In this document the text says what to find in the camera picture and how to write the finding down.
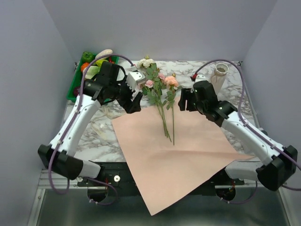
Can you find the napa cabbage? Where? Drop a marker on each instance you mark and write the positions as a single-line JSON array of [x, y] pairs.
[[91, 72]]

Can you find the white potato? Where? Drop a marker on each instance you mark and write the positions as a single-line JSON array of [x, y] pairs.
[[103, 54]]

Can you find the cream ribbon gold lettering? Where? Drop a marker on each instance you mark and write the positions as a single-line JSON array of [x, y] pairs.
[[101, 122]]

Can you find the peach rose stem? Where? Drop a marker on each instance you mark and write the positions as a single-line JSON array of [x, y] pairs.
[[172, 86]]

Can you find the small orange pumpkin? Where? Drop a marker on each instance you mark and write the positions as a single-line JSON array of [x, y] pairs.
[[84, 65]]

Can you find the pink rose stem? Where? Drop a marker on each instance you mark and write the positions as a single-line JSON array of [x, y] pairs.
[[159, 86], [153, 93]]

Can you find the pink wrapping paper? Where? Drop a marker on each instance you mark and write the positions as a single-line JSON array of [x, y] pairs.
[[166, 171]]

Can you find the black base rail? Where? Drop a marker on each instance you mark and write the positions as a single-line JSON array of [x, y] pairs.
[[119, 176]]

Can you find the green plastic tray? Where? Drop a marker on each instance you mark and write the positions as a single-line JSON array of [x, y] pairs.
[[78, 77]]

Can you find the white rose stem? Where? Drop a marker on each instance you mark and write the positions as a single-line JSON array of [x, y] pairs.
[[149, 68]]

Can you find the green bell pepper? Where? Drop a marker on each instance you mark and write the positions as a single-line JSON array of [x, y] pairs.
[[87, 57]]

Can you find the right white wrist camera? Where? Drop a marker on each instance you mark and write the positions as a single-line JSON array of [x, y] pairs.
[[198, 77]]

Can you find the yellow-green mango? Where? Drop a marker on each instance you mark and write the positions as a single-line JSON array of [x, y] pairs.
[[100, 62]]

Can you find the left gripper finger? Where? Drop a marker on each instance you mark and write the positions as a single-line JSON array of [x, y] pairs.
[[134, 105], [126, 104]]

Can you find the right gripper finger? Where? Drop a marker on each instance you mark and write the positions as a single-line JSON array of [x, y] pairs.
[[183, 99], [190, 106]]

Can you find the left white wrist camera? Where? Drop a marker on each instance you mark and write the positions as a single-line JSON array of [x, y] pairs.
[[135, 79]]

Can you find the white ceramic vase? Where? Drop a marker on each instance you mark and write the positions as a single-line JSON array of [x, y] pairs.
[[218, 76]]

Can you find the purple onion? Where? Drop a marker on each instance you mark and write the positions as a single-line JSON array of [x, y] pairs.
[[76, 91]]

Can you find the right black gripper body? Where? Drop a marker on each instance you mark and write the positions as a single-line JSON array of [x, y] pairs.
[[200, 106]]

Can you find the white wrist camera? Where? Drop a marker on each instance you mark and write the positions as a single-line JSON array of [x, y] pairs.
[[135, 79], [198, 77]]

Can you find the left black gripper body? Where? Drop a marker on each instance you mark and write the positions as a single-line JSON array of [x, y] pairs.
[[118, 91]]

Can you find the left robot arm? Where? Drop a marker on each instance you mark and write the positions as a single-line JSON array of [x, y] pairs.
[[59, 155]]

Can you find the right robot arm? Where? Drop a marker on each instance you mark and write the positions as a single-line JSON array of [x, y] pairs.
[[273, 163]]

